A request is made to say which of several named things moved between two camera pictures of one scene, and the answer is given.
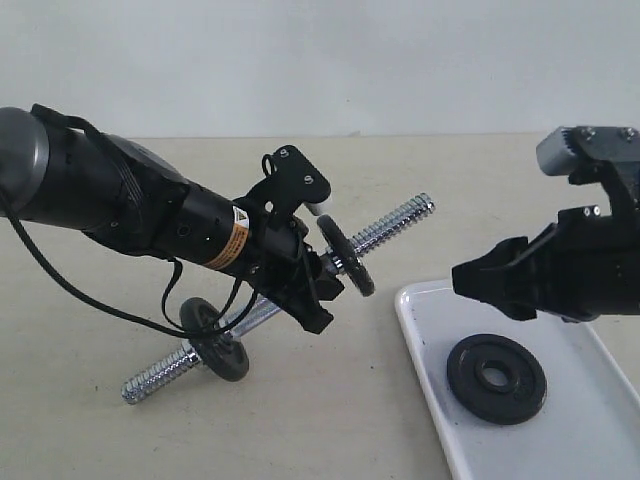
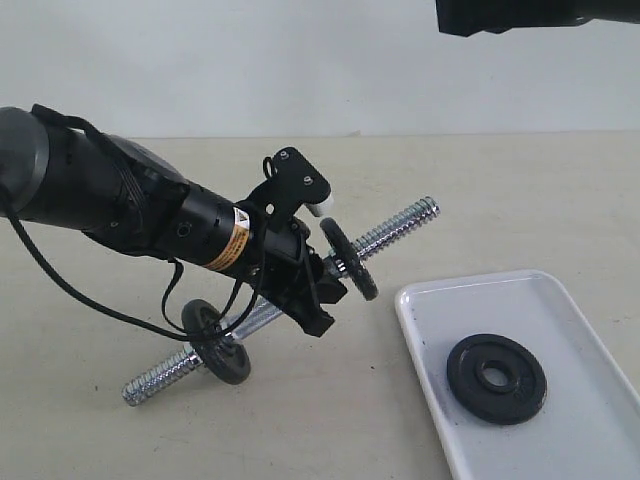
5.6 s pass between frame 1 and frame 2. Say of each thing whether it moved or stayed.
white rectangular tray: stayed
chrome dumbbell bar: moved
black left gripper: stayed
